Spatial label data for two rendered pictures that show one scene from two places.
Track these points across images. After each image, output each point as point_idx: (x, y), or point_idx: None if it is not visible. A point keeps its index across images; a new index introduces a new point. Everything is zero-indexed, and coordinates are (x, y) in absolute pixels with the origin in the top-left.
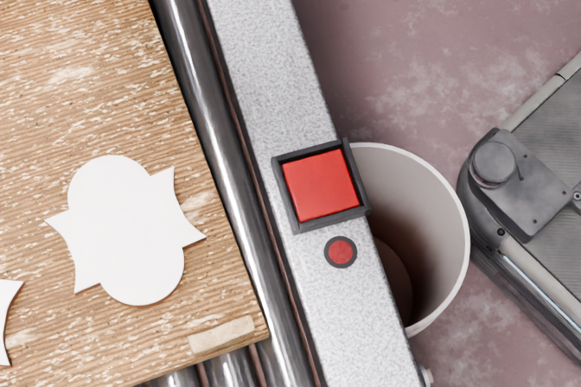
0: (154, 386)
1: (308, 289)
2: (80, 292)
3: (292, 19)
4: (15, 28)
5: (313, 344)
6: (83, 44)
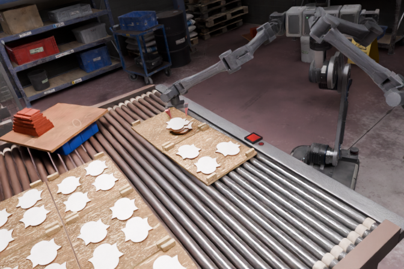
0: (243, 165)
1: (259, 148)
2: (225, 156)
3: (237, 126)
4: (197, 137)
5: (264, 153)
6: (208, 136)
